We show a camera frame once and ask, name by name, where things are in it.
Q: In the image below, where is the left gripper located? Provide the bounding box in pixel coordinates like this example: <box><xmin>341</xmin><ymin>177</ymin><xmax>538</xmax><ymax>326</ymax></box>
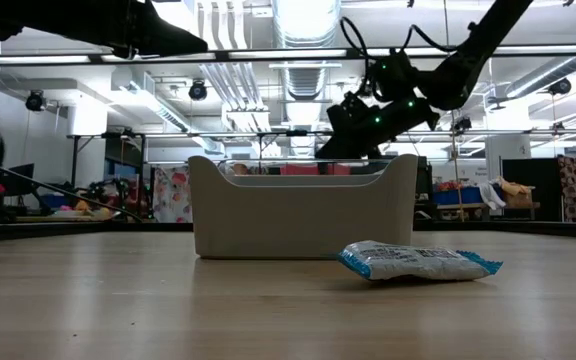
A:
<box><xmin>42</xmin><ymin>0</ymin><xmax>209</xmax><ymax>59</ymax></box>

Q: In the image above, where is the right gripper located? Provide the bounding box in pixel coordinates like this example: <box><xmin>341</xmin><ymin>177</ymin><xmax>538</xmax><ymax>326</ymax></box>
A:
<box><xmin>316</xmin><ymin>97</ymin><xmax>441</xmax><ymax>160</ymax></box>

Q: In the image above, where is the white blue Hershey's candy bar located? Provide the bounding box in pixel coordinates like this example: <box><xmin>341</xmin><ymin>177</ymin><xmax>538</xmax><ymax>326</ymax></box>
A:
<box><xmin>337</xmin><ymin>239</ymin><xmax>504</xmax><ymax>282</ymax></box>

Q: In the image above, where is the black ceiling spotlight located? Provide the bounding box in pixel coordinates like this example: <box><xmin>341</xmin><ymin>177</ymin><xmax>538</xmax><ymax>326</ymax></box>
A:
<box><xmin>24</xmin><ymin>88</ymin><xmax>47</xmax><ymax>113</ymax></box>
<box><xmin>451</xmin><ymin>116</ymin><xmax>473</xmax><ymax>135</ymax></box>
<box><xmin>188</xmin><ymin>78</ymin><xmax>209</xmax><ymax>103</ymax></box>
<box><xmin>546</xmin><ymin>76</ymin><xmax>573</xmax><ymax>97</ymax></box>

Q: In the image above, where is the red cloth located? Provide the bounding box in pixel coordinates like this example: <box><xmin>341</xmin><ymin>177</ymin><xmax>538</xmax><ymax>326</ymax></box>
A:
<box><xmin>280</xmin><ymin>163</ymin><xmax>353</xmax><ymax>177</ymax></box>

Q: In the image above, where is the beige plastic basket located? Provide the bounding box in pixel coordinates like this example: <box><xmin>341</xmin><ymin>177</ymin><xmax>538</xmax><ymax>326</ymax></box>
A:
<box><xmin>187</xmin><ymin>154</ymin><xmax>418</xmax><ymax>260</ymax></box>

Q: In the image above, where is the overhead light bar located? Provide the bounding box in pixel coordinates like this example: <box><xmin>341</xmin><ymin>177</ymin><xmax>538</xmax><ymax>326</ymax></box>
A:
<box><xmin>0</xmin><ymin>44</ymin><xmax>576</xmax><ymax>66</ymax></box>

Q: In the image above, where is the blue storage bin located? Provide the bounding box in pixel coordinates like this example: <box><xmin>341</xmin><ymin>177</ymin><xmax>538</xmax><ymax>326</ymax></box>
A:
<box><xmin>432</xmin><ymin>186</ymin><xmax>484</xmax><ymax>207</ymax></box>

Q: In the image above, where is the wooden bench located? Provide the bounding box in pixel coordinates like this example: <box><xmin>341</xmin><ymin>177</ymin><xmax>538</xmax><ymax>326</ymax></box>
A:
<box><xmin>435</xmin><ymin>201</ymin><xmax>539</xmax><ymax>222</ymax></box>

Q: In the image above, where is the white cloth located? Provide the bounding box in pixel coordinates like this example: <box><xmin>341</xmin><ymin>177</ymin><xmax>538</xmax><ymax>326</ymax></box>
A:
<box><xmin>477</xmin><ymin>180</ymin><xmax>507</xmax><ymax>211</ymax></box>

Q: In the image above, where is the floral patterned cloth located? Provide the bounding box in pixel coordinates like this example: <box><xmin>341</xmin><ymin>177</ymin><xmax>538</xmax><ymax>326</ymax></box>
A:
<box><xmin>151</xmin><ymin>166</ymin><xmax>193</xmax><ymax>224</ymax></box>

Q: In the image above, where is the white pillar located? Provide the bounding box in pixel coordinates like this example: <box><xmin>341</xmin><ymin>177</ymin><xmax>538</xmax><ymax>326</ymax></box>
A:
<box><xmin>484</xmin><ymin>134</ymin><xmax>532</xmax><ymax>181</ymax></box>

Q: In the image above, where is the cardboard box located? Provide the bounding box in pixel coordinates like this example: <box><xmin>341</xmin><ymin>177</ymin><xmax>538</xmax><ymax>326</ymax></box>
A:
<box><xmin>498</xmin><ymin>178</ymin><xmax>537</xmax><ymax>209</ymax></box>

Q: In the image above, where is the black slanted rod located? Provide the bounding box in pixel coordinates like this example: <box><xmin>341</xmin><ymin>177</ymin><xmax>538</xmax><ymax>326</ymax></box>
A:
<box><xmin>0</xmin><ymin>151</ymin><xmax>143</xmax><ymax>224</ymax></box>

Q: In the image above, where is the black computer monitor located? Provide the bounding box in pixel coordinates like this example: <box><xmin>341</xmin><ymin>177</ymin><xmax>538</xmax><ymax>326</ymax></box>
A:
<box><xmin>2</xmin><ymin>163</ymin><xmax>36</xmax><ymax>198</ymax></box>

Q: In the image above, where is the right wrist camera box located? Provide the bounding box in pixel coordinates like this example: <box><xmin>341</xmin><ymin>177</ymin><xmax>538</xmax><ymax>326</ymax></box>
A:
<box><xmin>338</xmin><ymin>90</ymin><xmax>370</xmax><ymax>120</ymax></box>

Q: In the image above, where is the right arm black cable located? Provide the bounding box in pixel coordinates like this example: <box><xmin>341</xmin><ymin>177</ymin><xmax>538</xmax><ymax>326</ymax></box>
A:
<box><xmin>339</xmin><ymin>16</ymin><xmax>462</xmax><ymax>96</ymax></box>

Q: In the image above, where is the thin hanging cable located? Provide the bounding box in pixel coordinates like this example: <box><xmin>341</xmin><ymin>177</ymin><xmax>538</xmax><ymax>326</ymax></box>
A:
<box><xmin>441</xmin><ymin>0</ymin><xmax>464</xmax><ymax>217</ymax></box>

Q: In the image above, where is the silver ceiling air duct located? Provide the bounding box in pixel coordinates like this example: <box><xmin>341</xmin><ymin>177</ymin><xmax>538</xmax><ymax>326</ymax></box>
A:
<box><xmin>271</xmin><ymin>0</ymin><xmax>342</xmax><ymax>101</ymax></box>

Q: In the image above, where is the black table edge rail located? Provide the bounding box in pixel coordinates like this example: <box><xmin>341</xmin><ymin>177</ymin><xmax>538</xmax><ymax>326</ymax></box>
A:
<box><xmin>0</xmin><ymin>219</ymin><xmax>576</xmax><ymax>240</ymax></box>

